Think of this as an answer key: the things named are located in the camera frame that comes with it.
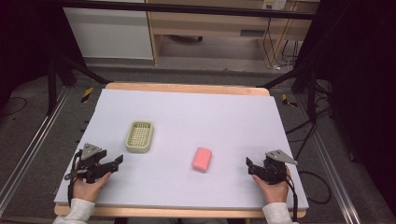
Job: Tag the black metal frame bar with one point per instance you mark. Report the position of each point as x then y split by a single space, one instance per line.
186 8

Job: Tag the metal floor rail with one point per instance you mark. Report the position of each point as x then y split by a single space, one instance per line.
29 149
331 165

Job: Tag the wooden desk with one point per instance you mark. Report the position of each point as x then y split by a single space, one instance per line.
211 23

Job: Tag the white cabinet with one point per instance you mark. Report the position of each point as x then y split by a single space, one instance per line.
109 32

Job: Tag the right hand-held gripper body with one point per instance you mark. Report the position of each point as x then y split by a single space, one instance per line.
274 169

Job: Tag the pink soap bar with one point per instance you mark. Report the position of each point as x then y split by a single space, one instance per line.
202 159

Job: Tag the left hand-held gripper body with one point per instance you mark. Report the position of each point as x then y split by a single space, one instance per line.
91 163

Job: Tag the person's right hand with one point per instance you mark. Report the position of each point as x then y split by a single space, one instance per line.
274 191

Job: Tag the black metal stand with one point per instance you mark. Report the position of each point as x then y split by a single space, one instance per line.
306 79
54 81

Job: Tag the white foam board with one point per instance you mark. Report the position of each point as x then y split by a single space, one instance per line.
193 124

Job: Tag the white power strip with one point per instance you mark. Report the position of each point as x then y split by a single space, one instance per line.
274 4

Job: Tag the person's left hand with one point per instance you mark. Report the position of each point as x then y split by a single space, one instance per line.
88 189

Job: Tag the beige plastic soap dish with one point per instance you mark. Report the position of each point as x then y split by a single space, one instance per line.
139 137

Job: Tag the yellow black floor tape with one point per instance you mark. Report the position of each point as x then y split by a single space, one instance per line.
87 94
289 101

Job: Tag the wooden table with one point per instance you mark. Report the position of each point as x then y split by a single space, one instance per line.
186 88

